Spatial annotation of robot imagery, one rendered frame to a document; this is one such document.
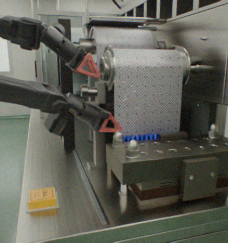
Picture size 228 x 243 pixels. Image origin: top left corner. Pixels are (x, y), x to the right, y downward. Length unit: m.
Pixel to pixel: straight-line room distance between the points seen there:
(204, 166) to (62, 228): 0.39
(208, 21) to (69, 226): 0.75
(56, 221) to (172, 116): 0.49
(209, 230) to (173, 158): 0.22
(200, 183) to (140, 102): 0.30
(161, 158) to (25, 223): 0.37
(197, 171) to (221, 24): 0.46
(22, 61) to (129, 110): 5.60
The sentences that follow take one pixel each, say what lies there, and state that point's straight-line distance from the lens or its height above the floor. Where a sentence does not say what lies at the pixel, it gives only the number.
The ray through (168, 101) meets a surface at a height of 1.15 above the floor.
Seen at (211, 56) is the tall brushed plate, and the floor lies 1.29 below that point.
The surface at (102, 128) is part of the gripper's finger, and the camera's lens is 0.77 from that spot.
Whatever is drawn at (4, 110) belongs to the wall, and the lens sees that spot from 6.45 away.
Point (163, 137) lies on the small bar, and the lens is 0.81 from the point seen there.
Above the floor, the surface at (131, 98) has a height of 1.16.
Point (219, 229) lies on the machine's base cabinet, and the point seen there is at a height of 0.83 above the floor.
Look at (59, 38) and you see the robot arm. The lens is 0.79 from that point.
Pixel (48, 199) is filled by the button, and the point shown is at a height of 0.92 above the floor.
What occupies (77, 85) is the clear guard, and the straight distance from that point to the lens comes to 1.81.
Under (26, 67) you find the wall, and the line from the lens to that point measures 6.31.
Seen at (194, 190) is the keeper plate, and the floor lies 0.94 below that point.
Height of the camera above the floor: 1.27
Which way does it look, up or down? 13 degrees down
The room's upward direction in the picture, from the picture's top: straight up
